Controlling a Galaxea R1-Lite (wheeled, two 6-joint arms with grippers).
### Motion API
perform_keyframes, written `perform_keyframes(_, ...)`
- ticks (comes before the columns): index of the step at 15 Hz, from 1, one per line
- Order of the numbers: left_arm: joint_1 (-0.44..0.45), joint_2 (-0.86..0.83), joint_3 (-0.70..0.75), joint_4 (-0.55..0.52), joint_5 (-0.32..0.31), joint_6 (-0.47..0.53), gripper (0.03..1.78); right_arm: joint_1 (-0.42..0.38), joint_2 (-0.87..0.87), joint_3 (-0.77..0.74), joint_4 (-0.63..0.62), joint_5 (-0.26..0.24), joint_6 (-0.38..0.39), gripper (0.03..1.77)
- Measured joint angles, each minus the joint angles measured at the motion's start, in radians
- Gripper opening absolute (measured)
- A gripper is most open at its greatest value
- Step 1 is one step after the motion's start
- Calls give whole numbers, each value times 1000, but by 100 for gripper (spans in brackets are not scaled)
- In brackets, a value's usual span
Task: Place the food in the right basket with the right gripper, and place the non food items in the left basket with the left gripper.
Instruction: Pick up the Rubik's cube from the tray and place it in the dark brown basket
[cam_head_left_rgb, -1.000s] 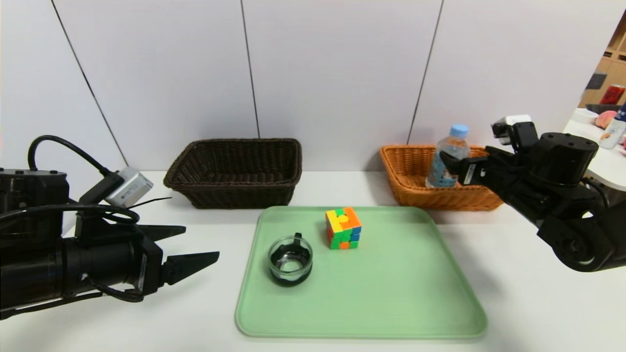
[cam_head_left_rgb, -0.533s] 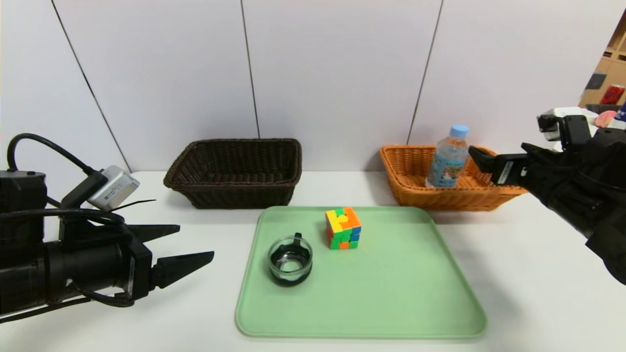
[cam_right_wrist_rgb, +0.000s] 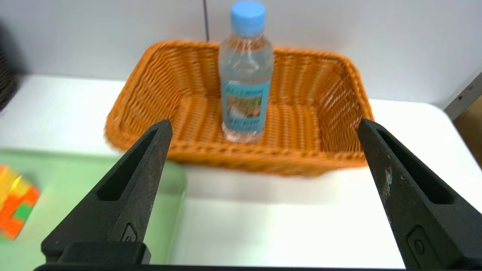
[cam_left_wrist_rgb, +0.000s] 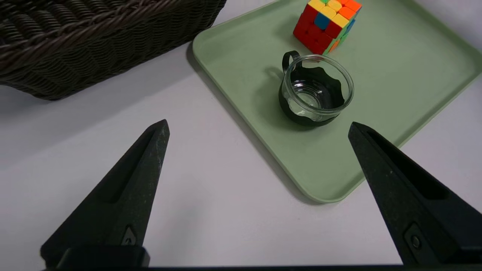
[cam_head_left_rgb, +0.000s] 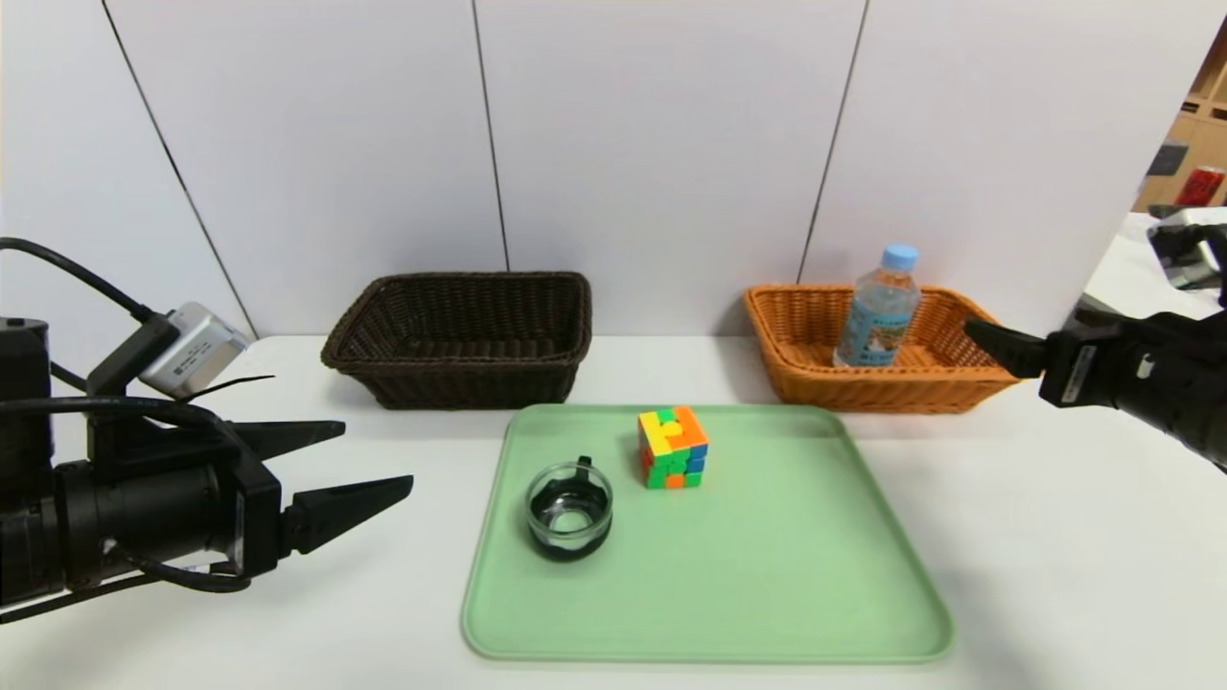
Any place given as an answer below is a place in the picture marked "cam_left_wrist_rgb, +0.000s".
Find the colourful puzzle cube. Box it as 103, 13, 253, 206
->
293, 0, 363, 55

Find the glass cup with black holder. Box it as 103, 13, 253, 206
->
279, 50, 355, 126

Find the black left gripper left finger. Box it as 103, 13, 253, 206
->
40, 119, 171, 268

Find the light green plastic tray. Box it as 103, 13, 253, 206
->
192, 0, 482, 204

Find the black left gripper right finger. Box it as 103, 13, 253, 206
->
348, 122, 482, 268

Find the dark brown wicker basket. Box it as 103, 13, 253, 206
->
0, 0, 227, 101

